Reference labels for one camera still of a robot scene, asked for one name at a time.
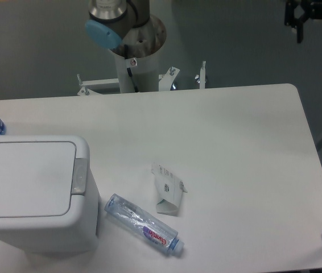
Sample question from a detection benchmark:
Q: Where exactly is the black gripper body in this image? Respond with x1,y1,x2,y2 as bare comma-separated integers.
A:
284,1,322,26

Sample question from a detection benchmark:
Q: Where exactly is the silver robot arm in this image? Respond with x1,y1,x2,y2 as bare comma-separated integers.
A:
85,1,322,56

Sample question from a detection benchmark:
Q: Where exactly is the white plastic trash can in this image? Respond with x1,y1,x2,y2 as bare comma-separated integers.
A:
0,135,100,253

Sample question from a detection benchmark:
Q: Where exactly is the white trash can lid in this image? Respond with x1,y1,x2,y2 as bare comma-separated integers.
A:
0,142,76,218

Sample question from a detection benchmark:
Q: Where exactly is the crumpled white paper receipt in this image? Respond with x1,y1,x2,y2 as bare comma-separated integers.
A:
151,163,188,216

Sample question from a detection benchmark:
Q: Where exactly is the empty clear plastic bottle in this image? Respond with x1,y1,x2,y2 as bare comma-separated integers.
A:
105,194,184,257

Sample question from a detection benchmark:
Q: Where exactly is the grey lid push button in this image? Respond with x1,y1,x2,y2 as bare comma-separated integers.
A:
71,158,89,195

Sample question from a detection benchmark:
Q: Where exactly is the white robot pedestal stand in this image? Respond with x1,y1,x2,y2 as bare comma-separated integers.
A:
76,14,208,97

